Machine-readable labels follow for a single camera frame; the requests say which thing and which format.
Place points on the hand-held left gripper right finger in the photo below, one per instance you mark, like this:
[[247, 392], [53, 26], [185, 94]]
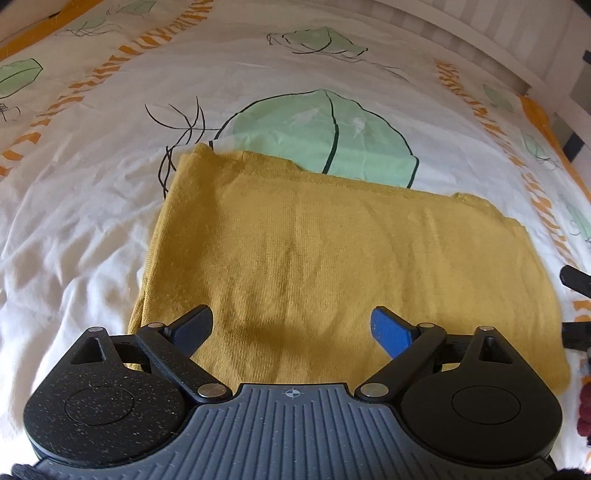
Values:
[[389, 330]]

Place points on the yellow knitted sweater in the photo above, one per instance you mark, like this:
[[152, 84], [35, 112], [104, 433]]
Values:
[[351, 272]]

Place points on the white leaf print bedsheet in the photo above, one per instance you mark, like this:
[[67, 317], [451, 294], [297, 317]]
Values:
[[115, 152]]

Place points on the dark red garment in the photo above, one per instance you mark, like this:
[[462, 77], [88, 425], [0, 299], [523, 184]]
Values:
[[584, 415]]

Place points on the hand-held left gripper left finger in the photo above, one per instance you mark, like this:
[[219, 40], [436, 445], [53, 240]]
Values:
[[195, 328]]

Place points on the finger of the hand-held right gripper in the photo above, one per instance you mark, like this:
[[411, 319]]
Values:
[[577, 337], [577, 279]]

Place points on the white bed rail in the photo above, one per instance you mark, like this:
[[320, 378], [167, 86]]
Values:
[[521, 50]]

